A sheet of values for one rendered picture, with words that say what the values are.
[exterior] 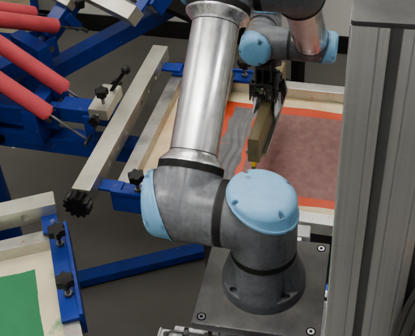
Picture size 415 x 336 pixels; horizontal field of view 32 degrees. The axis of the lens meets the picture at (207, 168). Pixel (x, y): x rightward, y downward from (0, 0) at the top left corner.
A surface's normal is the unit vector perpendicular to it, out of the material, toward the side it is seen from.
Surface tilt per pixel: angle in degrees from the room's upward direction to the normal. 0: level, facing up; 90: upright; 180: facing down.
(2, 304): 0
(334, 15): 90
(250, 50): 89
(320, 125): 0
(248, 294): 73
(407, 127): 90
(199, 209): 43
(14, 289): 0
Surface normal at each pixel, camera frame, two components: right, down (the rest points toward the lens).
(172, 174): -0.46, -0.21
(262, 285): -0.05, 0.41
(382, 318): -0.21, 0.66
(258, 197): 0.07, -0.72
